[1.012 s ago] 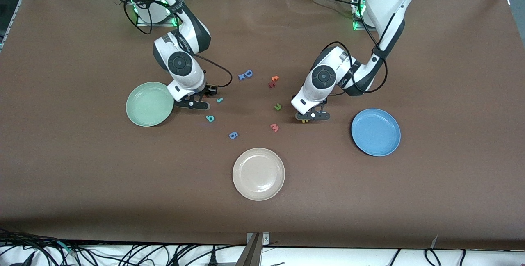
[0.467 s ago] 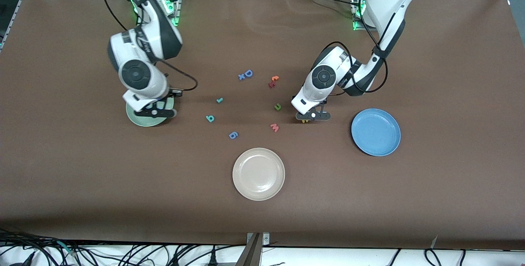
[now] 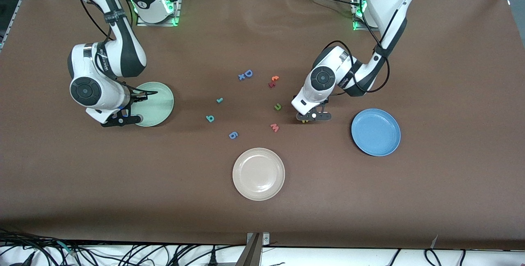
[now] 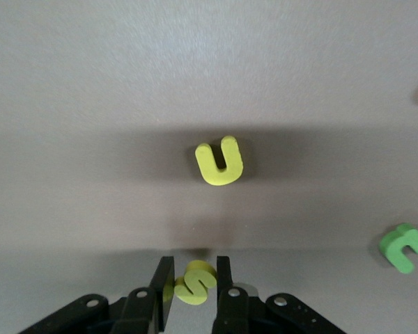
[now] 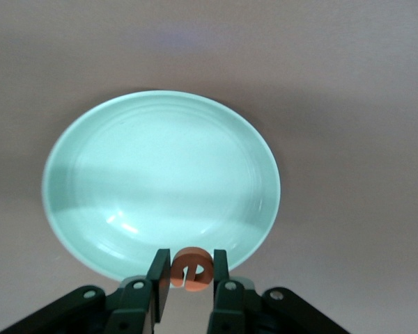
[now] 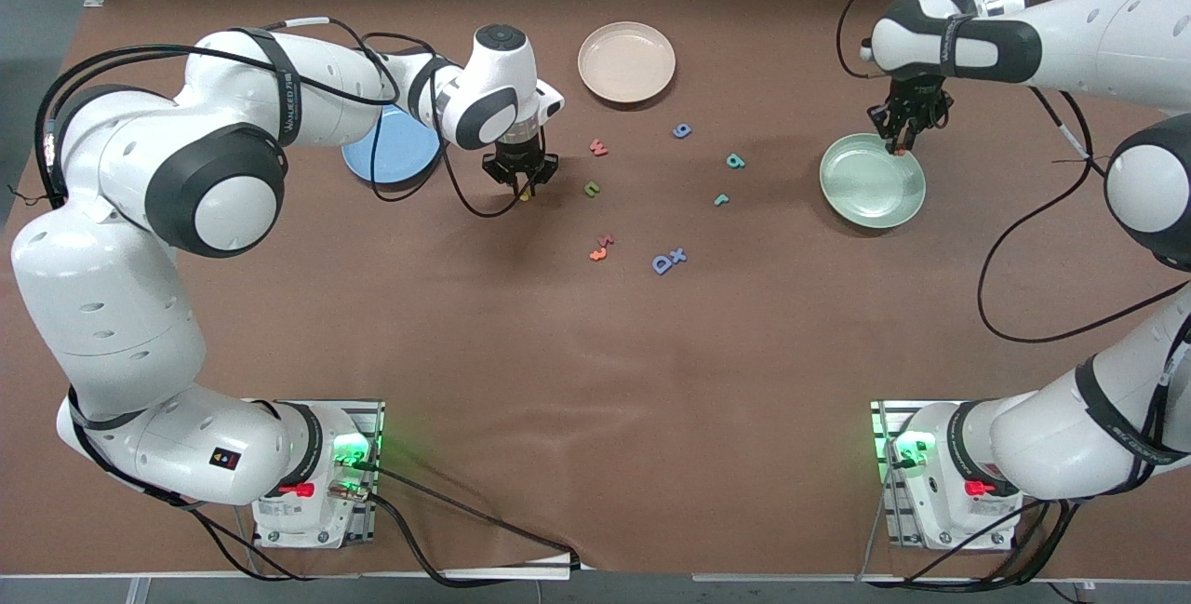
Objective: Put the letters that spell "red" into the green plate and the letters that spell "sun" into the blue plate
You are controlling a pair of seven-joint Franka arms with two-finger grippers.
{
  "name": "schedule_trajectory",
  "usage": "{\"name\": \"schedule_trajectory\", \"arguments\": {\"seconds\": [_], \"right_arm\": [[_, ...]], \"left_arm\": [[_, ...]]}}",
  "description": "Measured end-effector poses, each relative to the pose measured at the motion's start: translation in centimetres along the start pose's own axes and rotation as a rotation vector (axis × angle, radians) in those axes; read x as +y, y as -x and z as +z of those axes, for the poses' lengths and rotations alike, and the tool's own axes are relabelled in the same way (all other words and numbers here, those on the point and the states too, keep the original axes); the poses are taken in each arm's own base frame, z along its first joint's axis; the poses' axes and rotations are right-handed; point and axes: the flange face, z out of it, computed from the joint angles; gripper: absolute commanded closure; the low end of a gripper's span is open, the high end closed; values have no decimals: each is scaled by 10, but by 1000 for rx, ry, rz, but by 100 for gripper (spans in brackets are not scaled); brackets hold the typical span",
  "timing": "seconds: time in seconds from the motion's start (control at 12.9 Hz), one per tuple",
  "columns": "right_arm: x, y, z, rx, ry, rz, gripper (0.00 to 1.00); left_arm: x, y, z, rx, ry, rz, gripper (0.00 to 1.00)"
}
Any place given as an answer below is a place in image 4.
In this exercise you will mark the green foam letter n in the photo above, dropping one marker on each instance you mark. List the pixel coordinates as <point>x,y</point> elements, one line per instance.
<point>392,248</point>

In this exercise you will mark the yellow foam letter u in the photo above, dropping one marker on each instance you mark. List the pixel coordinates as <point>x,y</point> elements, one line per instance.
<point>216,177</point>

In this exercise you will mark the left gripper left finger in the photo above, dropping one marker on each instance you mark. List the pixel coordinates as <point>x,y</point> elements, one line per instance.
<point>139,313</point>

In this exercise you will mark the yellow foam letter s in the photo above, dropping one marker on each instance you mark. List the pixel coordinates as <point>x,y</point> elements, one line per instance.
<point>195,283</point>

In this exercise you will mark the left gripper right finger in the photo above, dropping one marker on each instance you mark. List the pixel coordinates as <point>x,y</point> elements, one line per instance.
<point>231,313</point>

